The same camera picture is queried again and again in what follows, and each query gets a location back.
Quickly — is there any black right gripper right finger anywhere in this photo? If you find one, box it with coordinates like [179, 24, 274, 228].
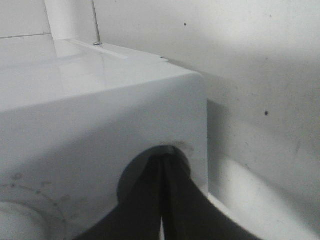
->
[162, 154, 255, 240]

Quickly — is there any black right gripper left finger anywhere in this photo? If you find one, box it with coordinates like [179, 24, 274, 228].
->
[76, 154, 164, 240]

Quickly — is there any white upper microwave knob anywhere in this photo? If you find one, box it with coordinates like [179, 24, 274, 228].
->
[0, 202, 49, 240]

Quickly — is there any white microwave oven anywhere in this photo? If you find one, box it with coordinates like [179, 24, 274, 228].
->
[0, 36, 209, 240]

